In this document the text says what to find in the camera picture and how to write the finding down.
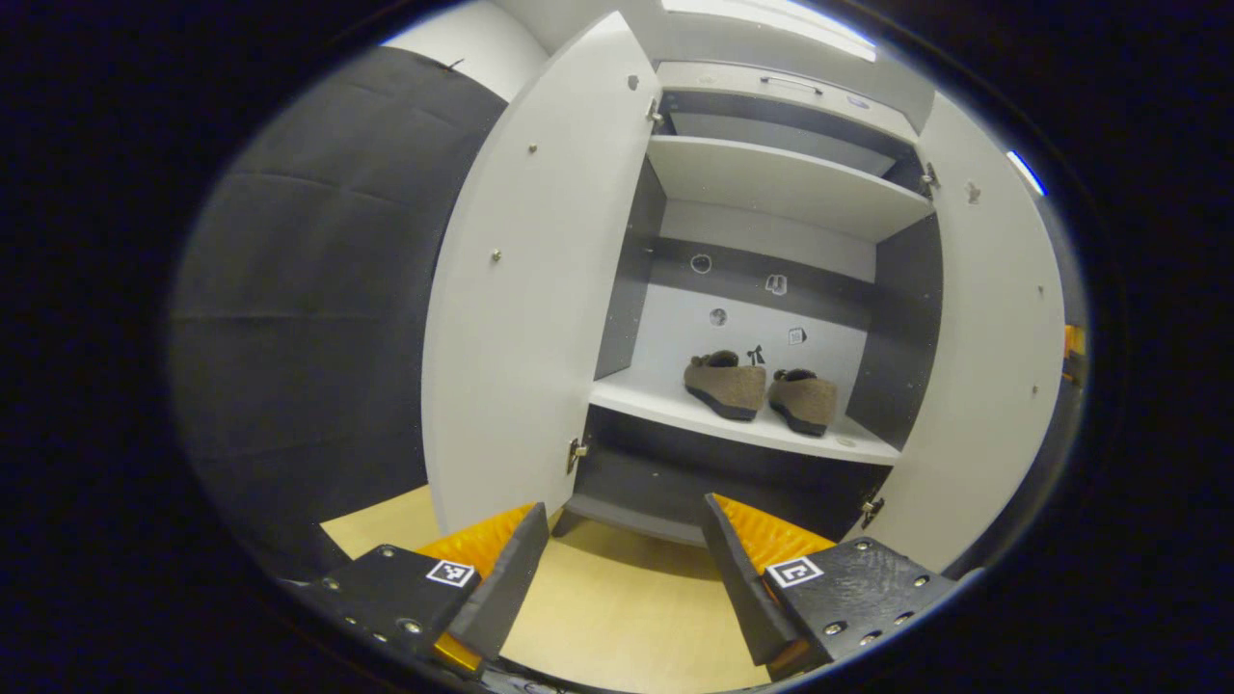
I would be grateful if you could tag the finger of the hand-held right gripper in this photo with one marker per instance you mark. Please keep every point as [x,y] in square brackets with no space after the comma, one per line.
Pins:
[1074,352]

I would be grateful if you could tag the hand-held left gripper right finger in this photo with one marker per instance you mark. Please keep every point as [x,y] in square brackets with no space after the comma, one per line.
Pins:
[737,578]

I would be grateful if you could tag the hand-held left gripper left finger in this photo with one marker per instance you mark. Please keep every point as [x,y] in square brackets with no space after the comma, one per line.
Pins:
[516,578]

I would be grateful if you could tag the white shoe cabinet door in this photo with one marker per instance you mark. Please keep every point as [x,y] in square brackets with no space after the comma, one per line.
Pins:
[993,366]
[530,289]

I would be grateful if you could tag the brown suede shoe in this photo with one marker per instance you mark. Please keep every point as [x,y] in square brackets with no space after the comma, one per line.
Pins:
[805,397]
[725,386]

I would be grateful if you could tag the white shoe cabinet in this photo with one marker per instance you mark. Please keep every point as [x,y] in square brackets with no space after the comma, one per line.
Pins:
[771,183]

